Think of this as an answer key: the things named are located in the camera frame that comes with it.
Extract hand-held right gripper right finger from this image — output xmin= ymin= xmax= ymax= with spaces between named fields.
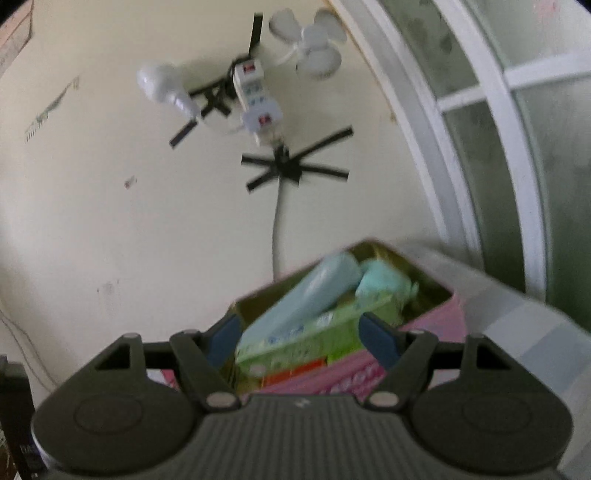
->
xmin=357 ymin=311 xmax=505 ymax=414

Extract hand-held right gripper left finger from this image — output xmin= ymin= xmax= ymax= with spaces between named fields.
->
xmin=93 ymin=313 xmax=243 ymax=412

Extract green printed carton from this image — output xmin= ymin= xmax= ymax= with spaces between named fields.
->
xmin=235 ymin=295 xmax=394 ymax=377

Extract pale green wipes pack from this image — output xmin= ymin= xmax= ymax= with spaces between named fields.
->
xmin=237 ymin=251 xmax=363 ymax=366

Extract teal plush toy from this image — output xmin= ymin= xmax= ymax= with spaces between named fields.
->
xmin=355 ymin=258 xmax=420 ymax=320

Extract black tape cross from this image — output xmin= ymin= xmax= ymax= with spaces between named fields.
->
xmin=240 ymin=126 xmax=354 ymax=195

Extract dark box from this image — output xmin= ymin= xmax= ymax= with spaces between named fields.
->
xmin=0 ymin=354 xmax=46 ymax=480

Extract black tape strips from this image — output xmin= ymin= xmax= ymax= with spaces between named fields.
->
xmin=168 ymin=13 xmax=263 ymax=149

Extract white power strip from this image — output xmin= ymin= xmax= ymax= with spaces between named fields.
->
xmin=232 ymin=59 xmax=283 ymax=147

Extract white light bulb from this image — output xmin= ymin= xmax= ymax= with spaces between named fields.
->
xmin=136 ymin=62 xmax=200 ymax=119

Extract small white fan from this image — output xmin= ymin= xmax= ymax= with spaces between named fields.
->
xmin=269 ymin=8 xmax=348 ymax=81

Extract grey power cable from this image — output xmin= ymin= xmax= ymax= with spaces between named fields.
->
xmin=271 ymin=142 xmax=291 ymax=280

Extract white window frame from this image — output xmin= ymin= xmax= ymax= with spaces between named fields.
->
xmin=331 ymin=0 xmax=591 ymax=334

